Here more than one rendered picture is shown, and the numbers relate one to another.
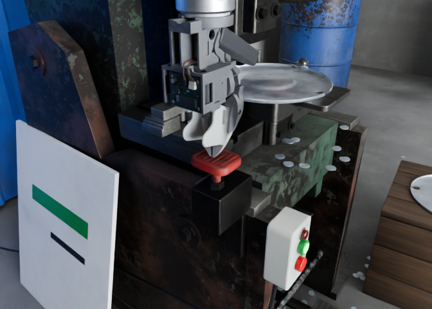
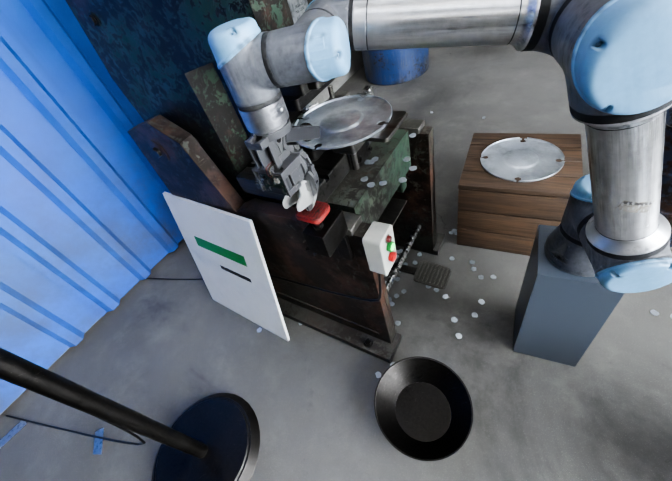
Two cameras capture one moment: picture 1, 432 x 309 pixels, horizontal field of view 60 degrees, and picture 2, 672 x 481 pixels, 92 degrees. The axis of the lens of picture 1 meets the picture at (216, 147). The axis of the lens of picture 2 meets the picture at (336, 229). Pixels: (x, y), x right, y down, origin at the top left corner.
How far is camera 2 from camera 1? 0.19 m
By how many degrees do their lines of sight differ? 17
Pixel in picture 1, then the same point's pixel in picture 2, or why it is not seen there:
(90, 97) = (211, 169)
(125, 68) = (228, 139)
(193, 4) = (257, 128)
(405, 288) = (486, 235)
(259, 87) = (334, 131)
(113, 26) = (207, 111)
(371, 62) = not seen: hidden behind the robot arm
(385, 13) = not seen: outside the picture
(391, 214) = (466, 186)
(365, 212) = (454, 178)
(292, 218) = (378, 230)
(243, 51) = (307, 135)
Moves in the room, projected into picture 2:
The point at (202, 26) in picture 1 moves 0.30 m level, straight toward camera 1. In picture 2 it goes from (269, 140) to (274, 282)
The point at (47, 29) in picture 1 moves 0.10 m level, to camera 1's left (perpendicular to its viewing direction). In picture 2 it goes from (158, 126) to (126, 135)
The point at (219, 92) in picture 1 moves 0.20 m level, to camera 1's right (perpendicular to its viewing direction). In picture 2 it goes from (297, 175) to (403, 146)
